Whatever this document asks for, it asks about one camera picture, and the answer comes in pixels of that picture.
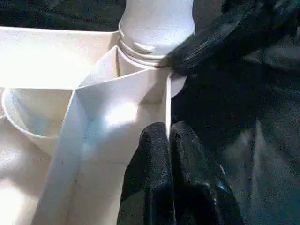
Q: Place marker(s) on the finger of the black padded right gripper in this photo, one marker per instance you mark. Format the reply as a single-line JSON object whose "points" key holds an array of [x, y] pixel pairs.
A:
{"points": [[222, 35]]}

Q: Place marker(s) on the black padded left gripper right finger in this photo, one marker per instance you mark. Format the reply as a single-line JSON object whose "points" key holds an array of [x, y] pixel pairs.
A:
{"points": [[197, 182]]}

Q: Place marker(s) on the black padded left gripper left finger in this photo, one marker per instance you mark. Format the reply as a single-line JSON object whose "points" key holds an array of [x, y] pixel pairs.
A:
{"points": [[150, 175]]}

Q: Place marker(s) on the white plastic table leg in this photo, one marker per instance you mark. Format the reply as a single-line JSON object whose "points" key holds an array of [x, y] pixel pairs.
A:
{"points": [[154, 25]]}

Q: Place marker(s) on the white plastic table top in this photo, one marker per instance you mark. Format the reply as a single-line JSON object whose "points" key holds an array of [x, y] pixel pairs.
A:
{"points": [[70, 105]]}

